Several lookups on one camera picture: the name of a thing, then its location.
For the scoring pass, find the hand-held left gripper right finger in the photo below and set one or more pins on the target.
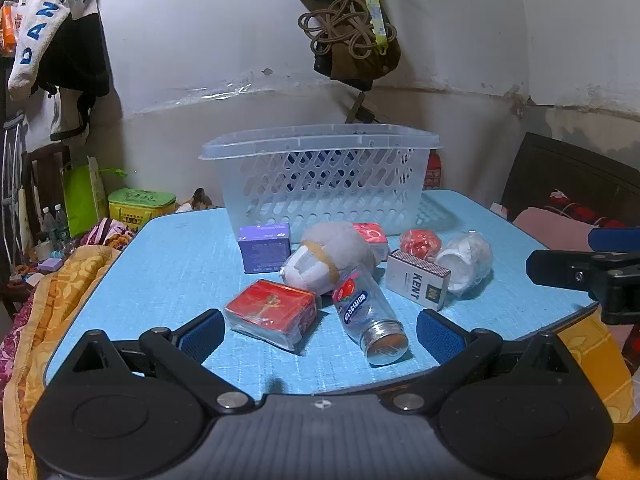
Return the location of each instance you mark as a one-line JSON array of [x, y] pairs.
[[440, 335]]

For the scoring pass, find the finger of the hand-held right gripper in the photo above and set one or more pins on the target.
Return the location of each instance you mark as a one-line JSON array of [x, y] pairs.
[[575, 269], [616, 238]]

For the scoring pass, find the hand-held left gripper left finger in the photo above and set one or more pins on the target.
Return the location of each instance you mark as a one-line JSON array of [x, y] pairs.
[[202, 334]]

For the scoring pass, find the purple small box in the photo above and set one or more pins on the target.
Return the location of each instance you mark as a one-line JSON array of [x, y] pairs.
[[264, 250]]

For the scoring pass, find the pink tissue packet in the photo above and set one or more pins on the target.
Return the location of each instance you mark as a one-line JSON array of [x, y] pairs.
[[374, 237]]

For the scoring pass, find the clear plastic basket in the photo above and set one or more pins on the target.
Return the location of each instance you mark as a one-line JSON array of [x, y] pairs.
[[325, 180]]

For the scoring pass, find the pink cloth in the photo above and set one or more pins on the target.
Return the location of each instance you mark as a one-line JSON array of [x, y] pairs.
[[550, 230]]

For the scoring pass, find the red patterned cloth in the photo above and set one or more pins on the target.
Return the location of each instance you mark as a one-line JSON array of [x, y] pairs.
[[580, 207]]

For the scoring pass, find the white cigarette box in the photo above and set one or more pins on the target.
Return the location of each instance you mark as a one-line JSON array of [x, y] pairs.
[[417, 280]]

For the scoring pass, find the red wrapped box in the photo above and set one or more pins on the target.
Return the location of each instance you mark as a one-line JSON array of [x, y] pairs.
[[270, 312]]

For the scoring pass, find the glass bottle with metal cap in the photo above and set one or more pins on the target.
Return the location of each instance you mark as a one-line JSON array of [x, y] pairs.
[[365, 315]]

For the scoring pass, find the white cup in plastic wrap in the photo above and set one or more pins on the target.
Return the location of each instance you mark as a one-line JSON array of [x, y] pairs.
[[465, 260]]

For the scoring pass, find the dark wooden headboard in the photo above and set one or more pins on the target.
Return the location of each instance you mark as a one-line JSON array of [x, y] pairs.
[[560, 175]]

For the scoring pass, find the red round candy ball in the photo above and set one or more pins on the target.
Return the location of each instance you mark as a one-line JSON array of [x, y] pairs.
[[420, 244]]

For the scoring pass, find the small brown figurine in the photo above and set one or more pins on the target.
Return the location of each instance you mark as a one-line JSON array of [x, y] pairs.
[[199, 199]]

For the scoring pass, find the grey plush toy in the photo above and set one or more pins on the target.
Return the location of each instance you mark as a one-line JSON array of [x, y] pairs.
[[325, 255]]

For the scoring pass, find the yellow-green lidded box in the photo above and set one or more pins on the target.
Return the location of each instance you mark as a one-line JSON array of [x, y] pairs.
[[140, 205]]

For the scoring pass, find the orange floral blanket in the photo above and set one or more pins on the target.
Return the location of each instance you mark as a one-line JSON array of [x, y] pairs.
[[45, 300]]

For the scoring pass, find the red patterned gift box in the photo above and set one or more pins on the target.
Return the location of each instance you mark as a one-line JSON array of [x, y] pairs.
[[433, 172]]

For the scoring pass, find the green paper bag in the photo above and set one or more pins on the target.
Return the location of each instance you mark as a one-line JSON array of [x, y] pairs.
[[82, 200]]

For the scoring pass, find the clear water bottle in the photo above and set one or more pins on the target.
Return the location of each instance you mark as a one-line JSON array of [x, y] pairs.
[[48, 224], [61, 220]]

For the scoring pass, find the dark wooden rack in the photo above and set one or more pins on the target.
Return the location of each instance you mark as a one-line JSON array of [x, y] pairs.
[[47, 160]]

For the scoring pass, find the metal crutch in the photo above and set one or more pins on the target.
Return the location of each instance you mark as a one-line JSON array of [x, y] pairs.
[[9, 185]]

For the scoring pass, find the brown hanging bag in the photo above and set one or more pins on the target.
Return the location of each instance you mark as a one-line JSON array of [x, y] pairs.
[[380, 65]]

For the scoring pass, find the white and black hanging jacket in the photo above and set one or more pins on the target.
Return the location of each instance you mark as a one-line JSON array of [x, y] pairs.
[[55, 15]]

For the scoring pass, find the orange snack packet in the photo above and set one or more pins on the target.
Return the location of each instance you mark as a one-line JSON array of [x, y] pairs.
[[7, 25]]

